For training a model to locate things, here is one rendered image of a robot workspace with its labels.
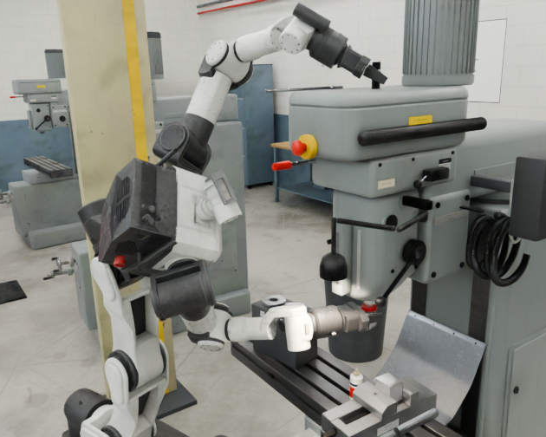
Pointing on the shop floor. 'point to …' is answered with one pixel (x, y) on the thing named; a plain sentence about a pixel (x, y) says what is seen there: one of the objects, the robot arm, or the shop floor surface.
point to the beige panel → (112, 128)
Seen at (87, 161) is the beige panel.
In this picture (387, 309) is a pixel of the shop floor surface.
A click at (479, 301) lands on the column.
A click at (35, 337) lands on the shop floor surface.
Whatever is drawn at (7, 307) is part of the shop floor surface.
